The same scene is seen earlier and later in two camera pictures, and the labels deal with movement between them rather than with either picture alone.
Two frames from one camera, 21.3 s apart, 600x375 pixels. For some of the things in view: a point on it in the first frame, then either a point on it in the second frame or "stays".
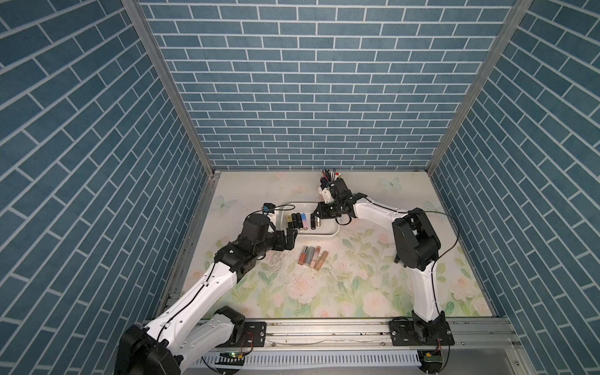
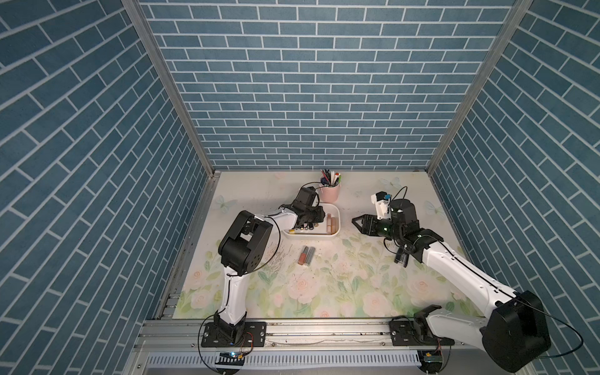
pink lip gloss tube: x=315 y=257 to x=329 y=223
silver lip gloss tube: x=308 y=256 stays
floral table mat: x=354 y=269 stays
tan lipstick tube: x=320 y=260 to x=334 y=225
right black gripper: x=321 y=212 to x=369 y=221
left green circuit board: x=230 y=358 stays
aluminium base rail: x=368 y=335 stays
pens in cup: x=327 y=176 stays
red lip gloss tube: x=301 y=261 stays
